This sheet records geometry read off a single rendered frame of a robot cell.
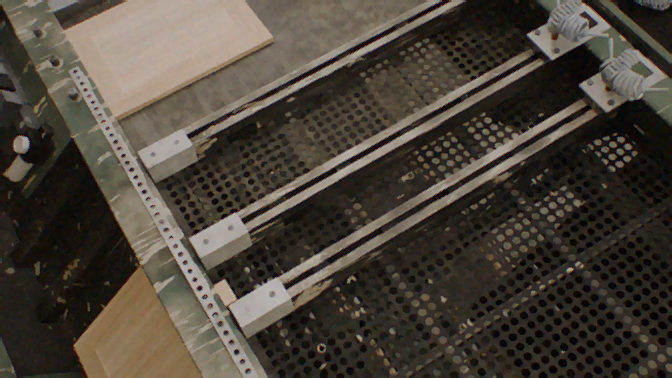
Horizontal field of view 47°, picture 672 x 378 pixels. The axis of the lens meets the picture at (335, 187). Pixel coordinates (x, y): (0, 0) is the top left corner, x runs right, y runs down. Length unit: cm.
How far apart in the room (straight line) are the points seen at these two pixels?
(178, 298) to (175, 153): 38
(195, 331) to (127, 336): 54
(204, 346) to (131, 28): 101
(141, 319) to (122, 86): 64
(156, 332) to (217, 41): 82
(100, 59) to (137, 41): 11
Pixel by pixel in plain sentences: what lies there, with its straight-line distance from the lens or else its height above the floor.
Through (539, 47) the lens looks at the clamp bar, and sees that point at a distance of 208.
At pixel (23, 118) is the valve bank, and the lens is 223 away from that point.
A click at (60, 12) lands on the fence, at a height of 91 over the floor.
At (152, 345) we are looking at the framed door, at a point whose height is 51.
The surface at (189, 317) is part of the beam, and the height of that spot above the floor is 85.
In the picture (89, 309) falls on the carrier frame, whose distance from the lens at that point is 244.
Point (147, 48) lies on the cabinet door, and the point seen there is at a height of 103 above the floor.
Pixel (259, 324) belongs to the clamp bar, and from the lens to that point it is 176.
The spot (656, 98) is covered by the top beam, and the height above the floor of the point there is 184.
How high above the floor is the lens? 184
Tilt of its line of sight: 20 degrees down
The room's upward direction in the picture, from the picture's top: 43 degrees clockwise
